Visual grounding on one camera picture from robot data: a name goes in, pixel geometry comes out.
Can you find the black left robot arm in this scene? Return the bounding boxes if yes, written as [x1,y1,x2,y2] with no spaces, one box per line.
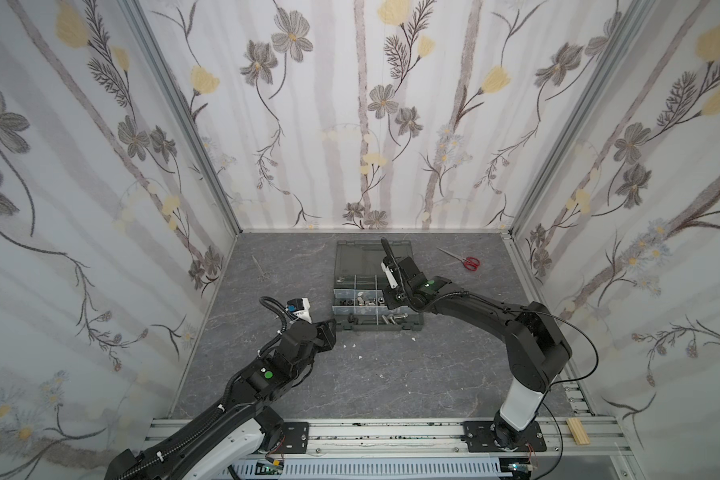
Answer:
[105,296,337,479]

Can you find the aluminium mounting rail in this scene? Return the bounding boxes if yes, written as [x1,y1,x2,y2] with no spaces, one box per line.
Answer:
[149,417,625,463]

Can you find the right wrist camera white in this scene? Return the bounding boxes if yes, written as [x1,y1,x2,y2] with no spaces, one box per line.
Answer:
[381,261,398,290]

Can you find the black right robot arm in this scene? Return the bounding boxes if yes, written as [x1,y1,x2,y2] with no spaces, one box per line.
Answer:
[381,238,573,451]

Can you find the red handled scissors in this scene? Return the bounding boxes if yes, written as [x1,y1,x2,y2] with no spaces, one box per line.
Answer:
[439,248,481,272]

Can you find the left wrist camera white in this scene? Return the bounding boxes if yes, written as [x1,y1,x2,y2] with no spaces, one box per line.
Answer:
[286,297,312,323]

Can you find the white perforated cable duct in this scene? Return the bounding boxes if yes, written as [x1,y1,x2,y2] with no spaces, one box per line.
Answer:
[213,457,512,479]

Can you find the grey plastic organizer box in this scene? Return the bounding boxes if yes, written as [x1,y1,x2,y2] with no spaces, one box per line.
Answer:
[332,240,424,332]

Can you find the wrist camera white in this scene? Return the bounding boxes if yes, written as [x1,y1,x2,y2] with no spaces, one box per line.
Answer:
[381,261,398,290]
[286,297,312,323]

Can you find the wooden block on rail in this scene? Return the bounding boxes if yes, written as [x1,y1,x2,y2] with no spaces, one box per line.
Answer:
[566,417,591,446]

